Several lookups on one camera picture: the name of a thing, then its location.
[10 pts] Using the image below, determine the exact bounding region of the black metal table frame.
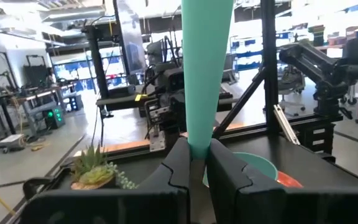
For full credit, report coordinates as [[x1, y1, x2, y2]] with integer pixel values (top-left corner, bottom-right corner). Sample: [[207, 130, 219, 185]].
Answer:
[[51, 0, 344, 175]]

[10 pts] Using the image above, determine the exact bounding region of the potted succulent plant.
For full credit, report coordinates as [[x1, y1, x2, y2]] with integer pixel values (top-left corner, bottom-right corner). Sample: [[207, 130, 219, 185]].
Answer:
[[70, 144, 138, 191]]

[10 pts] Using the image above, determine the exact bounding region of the black metal post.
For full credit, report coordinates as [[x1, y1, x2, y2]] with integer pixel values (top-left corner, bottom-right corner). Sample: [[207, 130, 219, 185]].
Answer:
[[81, 18, 111, 101]]

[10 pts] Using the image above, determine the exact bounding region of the background workbench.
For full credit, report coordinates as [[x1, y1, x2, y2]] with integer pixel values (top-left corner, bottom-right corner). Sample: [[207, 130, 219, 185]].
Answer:
[[0, 83, 78, 151]]

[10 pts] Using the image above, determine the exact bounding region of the spoon with teal handle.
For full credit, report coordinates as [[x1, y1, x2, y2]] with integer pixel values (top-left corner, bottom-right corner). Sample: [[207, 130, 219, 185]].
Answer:
[[181, 0, 234, 224]]

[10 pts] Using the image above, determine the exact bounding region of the silver metal bracket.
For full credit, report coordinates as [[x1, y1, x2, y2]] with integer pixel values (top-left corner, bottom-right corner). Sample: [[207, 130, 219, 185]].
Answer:
[[149, 130, 168, 154]]

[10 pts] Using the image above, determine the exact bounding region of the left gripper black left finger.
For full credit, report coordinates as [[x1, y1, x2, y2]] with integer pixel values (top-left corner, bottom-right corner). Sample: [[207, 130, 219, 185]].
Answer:
[[19, 138, 193, 224]]

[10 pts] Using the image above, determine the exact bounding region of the silver metal bar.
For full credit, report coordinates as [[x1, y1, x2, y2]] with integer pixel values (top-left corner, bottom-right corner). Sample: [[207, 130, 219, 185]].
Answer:
[[273, 103, 301, 146]]

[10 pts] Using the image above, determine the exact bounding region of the device with green lights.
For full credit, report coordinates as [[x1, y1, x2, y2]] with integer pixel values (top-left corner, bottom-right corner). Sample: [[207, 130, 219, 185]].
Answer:
[[43, 106, 66, 130]]

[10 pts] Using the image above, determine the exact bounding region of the red round plate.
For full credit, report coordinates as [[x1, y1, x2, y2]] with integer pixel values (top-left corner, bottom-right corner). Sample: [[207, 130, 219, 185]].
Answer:
[[276, 170, 305, 189]]

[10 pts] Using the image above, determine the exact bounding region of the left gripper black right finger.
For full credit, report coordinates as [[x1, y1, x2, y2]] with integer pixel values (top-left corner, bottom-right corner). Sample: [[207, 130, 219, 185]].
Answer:
[[206, 138, 358, 224]]

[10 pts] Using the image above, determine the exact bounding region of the grey office chair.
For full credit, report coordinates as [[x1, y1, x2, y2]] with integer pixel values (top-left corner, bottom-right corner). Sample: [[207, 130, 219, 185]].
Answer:
[[278, 65, 307, 113]]

